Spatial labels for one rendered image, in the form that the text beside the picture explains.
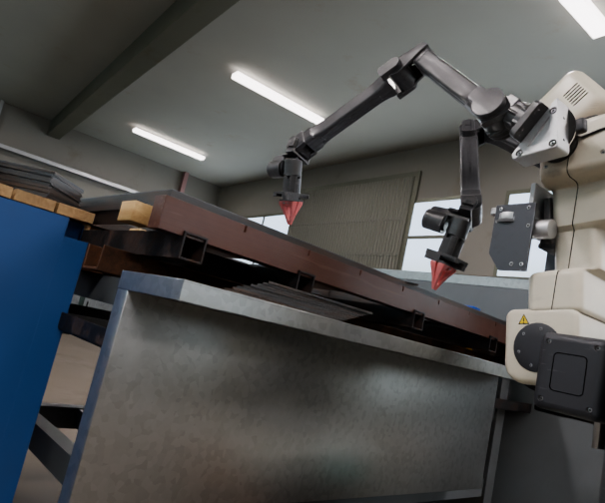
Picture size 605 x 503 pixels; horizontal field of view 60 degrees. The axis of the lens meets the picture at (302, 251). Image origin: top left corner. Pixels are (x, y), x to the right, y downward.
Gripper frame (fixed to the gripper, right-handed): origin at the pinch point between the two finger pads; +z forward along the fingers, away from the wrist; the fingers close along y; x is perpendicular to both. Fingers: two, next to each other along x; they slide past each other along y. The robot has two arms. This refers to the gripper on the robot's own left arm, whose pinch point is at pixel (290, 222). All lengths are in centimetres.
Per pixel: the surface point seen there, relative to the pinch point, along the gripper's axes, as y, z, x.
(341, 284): 19.4, 15.3, 42.0
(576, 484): -81, 82, 63
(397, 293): -2.4, 17.9, 42.2
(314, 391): 31, 38, 47
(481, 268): -383, 24, -137
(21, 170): 80, -5, 9
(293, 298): 46, 16, 55
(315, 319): 47, 19, 62
